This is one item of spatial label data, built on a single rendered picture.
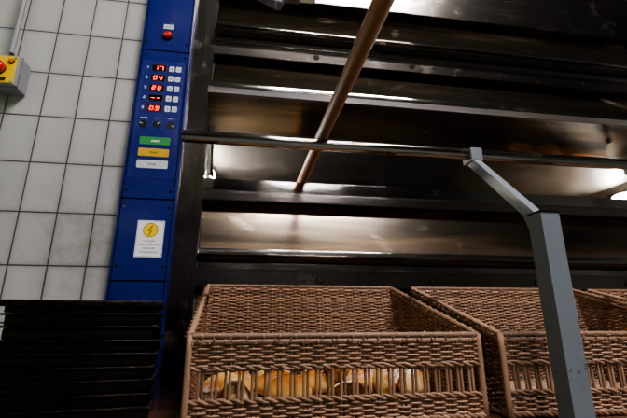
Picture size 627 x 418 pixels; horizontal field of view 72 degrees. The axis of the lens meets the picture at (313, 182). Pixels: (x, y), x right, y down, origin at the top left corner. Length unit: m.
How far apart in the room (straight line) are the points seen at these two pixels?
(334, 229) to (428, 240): 0.31
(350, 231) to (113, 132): 0.80
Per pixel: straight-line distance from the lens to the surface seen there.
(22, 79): 1.60
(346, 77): 0.81
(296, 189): 1.38
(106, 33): 1.66
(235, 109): 1.38
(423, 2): 1.89
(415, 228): 1.46
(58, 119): 1.54
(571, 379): 0.90
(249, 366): 0.81
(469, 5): 1.98
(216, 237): 1.32
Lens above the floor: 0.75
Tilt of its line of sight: 18 degrees up
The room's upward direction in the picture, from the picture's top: straight up
